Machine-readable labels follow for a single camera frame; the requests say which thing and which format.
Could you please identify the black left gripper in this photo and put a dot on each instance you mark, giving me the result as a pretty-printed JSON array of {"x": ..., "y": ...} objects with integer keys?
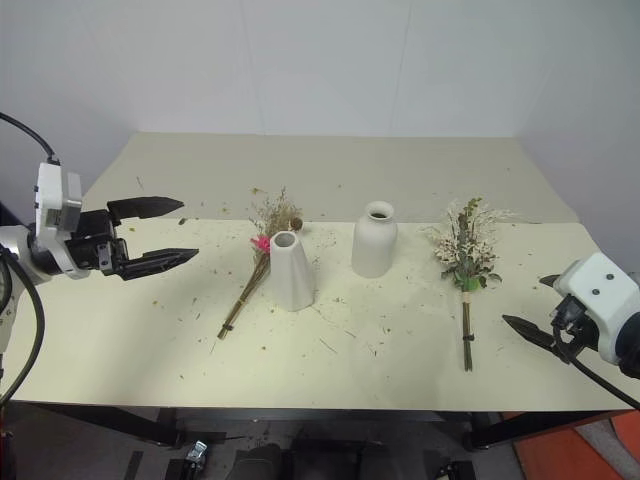
[{"x": 95, "y": 245}]

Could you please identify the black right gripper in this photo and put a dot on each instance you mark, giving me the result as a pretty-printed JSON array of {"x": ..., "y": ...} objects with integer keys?
[{"x": 570, "y": 330}]

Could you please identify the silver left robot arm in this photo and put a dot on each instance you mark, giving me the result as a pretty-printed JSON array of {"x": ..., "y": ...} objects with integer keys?
[{"x": 15, "y": 245}]

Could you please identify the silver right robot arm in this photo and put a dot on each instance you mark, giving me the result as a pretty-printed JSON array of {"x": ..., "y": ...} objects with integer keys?
[{"x": 631, "y": 350}]

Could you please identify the tapered white ceramic vase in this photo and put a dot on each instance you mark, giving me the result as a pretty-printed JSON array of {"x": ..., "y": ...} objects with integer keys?
[{"x": 292, "y": 280}]

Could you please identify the bottle-shaped white ceramic vase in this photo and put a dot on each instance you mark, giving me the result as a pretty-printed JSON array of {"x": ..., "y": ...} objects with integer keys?
[{"x": 374, "y": 245}]

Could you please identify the dried white and green bouquet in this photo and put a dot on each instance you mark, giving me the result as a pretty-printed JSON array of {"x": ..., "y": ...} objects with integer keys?
[{"x": 466, "y": 250}]

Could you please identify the dried bouquet with pink flower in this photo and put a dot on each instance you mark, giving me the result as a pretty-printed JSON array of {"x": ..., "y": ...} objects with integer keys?
[{"x": 257, "y": 272}]

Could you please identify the orange floor mat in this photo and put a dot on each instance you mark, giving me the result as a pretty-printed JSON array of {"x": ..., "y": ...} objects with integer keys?
[{"x": 550, "y": 465}]

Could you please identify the silver caster wheel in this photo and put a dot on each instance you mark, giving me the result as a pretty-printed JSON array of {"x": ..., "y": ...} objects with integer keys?
[{"x": 198, "y": 454}]

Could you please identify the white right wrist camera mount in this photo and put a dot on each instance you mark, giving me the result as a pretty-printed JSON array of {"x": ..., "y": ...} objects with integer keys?
[{"x": 595, "y": 295}]

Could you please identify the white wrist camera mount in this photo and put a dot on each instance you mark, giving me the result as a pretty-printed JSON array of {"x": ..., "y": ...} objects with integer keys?
[
  {"x": 50, "y": 195},
  {"x": 595, "y": 295}
]

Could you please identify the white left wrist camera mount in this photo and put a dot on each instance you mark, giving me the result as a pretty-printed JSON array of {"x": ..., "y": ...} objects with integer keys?
[{"x": 50, "y": 195}]

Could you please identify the black metal table frame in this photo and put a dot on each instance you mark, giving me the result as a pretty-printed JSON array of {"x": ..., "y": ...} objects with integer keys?
[{"x": 300, "y": 415}]

